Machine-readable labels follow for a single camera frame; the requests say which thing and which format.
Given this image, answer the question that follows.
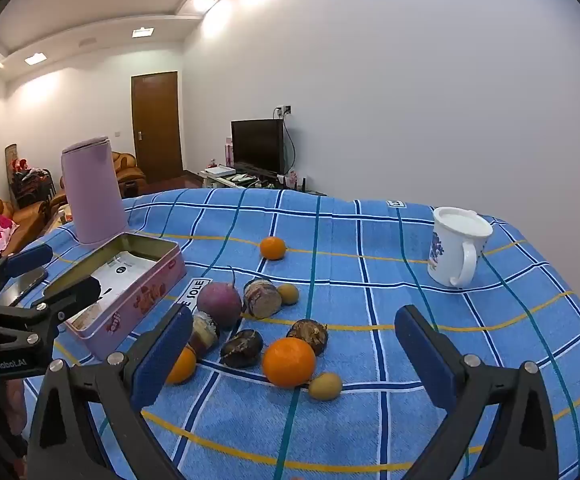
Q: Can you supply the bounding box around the medium orange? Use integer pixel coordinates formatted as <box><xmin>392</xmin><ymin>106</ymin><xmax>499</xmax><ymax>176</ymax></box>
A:
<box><xmin>165</xmin><ymin>345</ymin><xmax>198</xmax><ymax>386</ymax></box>

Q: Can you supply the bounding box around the black smartphone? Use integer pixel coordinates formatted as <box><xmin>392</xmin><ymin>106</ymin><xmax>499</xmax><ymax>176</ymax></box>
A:
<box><xmin>7</xmin><ymin>266</ymin><xmax>49</xmax><ymax>306</ymax></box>

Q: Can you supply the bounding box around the small orange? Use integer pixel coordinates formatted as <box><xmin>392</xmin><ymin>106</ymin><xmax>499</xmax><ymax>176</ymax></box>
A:
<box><xmin>260</xmin><ymin>236</ymin><xmax>287</xmax><ymax>261</ymax></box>

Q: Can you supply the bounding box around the pink electric kettle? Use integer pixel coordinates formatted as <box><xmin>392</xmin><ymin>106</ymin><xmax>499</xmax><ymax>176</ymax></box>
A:
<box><xmin>60</xmin><ymin>136</ymin><xmax>128</xmax><ymax>246</ymax></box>

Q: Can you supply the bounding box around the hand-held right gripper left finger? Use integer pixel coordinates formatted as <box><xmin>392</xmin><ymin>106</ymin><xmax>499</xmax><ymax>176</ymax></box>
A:
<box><xmin>26</xmin><ymin>304</ymin><xmax>194</xmax><ymax>480</ymax></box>

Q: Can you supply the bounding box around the low television stand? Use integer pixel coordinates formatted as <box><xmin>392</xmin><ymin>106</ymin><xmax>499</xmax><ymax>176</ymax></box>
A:
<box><xmin>197</xmin><ymin>165</ymin><xmax>328</xmax><ymax>196</ymax></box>

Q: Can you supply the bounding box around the black flat television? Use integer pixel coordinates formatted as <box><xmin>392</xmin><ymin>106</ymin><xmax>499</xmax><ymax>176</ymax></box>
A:
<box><xmin>231</xmin><ymin>118</ymin><xmax>285</xmax><ymax>176</ymax></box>

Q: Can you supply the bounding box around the printed paper leaflet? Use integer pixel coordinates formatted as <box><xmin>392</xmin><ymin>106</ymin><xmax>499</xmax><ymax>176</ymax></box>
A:
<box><xmin>72</xmin><ymin>255</ymin><xmax>158</xmax><ymax>326</ymax></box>

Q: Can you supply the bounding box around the wooden coffee table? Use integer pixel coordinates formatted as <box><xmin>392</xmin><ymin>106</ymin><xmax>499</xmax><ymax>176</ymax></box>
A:
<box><xmin>44</xmin><ymin>204</ymin><xmax>75</xmax><ymax>227</ymax></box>

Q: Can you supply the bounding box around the pink metal tin box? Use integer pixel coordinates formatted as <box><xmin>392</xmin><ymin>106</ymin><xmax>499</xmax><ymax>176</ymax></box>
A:
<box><xmin>42</xmin><ymin>232</ymin><xmax>188</xmax><ymax>362</ymax></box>

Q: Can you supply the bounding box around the large cut sugarcane piece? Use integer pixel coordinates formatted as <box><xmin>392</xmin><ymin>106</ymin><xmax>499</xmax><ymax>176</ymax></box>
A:
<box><xmin>243</xmin><ymin>278</ymin><xmax>283</xmax><ymax>319</ymax></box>

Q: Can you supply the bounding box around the white mug with blue print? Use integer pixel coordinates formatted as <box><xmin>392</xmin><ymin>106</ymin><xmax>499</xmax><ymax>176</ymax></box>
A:
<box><xmin>427</xmin><ymin>206</ymin><xmax>494</xmax><ymax>289</ymax></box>

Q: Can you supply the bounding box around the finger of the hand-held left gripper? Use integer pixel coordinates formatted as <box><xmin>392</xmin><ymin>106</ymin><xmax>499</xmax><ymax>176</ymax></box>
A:
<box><xmin>0</xmin><ymin>244</ymin><xmax>54</xmax><ymax>306</ymax></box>
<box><xmin>34</xmin><ymin>276</ymin><xmax>101</xmax><ymax>318</ymax></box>

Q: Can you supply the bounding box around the chair piled with clothes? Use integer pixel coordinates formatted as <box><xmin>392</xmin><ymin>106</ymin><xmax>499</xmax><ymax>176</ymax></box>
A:
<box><xmin>4</xmin><ymin>144</ymin><xmax>53</xmax><ymax>208</ymax></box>

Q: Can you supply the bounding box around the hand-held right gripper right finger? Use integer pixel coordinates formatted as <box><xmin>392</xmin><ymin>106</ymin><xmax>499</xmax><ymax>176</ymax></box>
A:
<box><xmin>394</xmin><ymin>304</ymin><xmax>561</xmax><ymax>480</ymax></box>

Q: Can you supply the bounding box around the brown wooden door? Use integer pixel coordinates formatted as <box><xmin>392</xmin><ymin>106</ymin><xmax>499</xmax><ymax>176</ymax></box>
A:
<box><xmin>130</xmin><ymin>71</ymin><xmax>185</xmax><ymax>184</ymax></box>

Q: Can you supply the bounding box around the orange leather armchair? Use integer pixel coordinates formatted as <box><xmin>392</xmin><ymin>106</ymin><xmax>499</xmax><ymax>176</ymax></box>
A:
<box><xmin>111</xmin><ymin>151</ymin><xmax>147</xmax><ymax>196</ymax></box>

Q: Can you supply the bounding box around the blue plaid cloth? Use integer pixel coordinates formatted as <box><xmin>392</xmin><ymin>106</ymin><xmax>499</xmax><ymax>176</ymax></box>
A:
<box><xmin>22</xmin><ymin>187</ymin><xmax>580</xmax><ymax>480</ymax></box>

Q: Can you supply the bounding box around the orange leather sofa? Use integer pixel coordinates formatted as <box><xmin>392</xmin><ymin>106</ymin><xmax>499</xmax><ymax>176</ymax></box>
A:
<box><xmin>0</xmin><ymin>198</ymin><xmax>50</xmax><ymax>261</ymax></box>

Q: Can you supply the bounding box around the black power cable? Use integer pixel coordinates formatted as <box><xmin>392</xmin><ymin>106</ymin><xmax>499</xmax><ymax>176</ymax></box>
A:
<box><xmin>283</xmin><ymin>114</ymin><xmax>298</xmax><ymax>171</ymax></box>

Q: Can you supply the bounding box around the large orange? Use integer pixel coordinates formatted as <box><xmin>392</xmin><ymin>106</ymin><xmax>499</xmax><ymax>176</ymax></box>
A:
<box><xmin>262</xmin><ymin>337</ymin><xmax>317</xmax><ymax>389</ymax></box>

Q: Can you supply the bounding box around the purple sweet potato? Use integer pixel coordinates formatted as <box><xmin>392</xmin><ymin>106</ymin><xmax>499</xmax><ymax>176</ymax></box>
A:
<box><xmin>197</xmin><ymin>266</ymin><xmax>243</xmax><ymax>331</ymax></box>

